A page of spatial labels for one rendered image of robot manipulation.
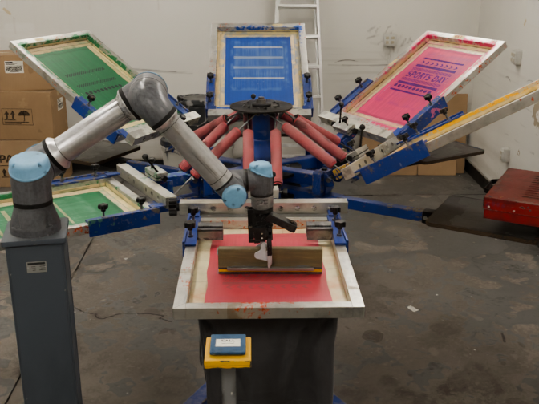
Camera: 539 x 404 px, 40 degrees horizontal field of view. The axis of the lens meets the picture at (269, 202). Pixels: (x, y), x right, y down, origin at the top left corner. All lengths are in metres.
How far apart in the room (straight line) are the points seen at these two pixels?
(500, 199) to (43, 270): 1.70
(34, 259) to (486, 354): 2.56
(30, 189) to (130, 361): 1.84
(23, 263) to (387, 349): 2.27
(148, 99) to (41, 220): 0.48
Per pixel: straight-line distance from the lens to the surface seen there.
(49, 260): 2.35
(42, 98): 6.62
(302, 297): 2.42
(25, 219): 2.32
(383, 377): 3.83
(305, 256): 2.54
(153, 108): 2.21
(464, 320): 4.45
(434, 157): 4.09
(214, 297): 2.42
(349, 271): 2.53
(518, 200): 3.00
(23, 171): 2.28
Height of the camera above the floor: 2.03
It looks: 19 degrees down
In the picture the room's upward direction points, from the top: straight up
